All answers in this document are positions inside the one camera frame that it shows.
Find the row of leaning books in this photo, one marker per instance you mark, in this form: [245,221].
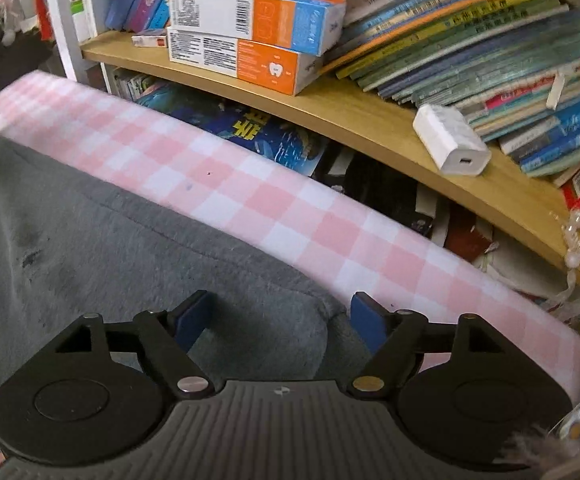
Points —
[470,35]

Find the orange white box tooth print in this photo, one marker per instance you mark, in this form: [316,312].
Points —
[210,52]

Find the fluffy grey cuff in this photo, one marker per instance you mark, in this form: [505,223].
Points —
[545,445]

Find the small red white box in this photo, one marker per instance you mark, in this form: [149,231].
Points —
[149,39]

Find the grey sweatshirt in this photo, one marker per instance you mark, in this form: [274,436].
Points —
[95,250]

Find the pink checked cartoon desk mat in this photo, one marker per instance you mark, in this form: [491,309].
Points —
[270,200]

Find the black bag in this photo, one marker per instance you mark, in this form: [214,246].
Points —
[10,65]

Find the dark blue cover book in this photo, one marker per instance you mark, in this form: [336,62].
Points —
[250,130]

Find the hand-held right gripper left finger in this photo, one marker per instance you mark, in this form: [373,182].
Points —
[192,320]

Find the orange white box blue end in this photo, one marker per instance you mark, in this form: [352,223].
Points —
[220,10]

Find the wooden bookshelf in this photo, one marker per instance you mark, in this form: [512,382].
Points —
[360,120]

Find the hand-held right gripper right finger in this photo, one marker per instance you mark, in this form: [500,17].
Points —
[370,320]

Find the red tassel ornament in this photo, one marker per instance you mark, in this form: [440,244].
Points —
[42,10]

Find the white charger plug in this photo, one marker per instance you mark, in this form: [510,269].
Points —
[450,135]

